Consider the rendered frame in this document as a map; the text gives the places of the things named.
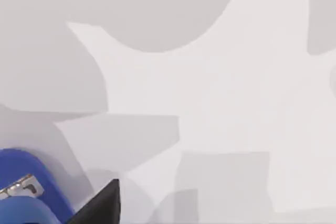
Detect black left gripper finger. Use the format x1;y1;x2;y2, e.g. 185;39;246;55
65;178;121;224

